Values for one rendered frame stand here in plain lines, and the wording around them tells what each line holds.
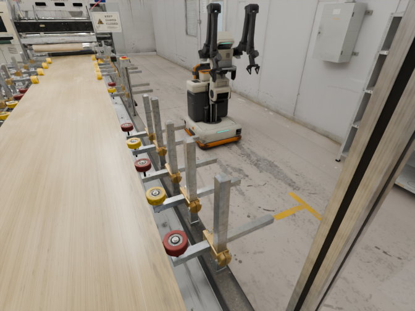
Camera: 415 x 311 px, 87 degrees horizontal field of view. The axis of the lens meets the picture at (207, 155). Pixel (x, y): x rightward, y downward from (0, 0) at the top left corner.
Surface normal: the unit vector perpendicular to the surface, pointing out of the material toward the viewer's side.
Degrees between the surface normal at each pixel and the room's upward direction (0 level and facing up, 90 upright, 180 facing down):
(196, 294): 0
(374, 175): 90
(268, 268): 0
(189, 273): 0
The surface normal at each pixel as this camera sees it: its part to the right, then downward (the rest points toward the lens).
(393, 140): -0.90, 0.23
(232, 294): 0.00, -0.85
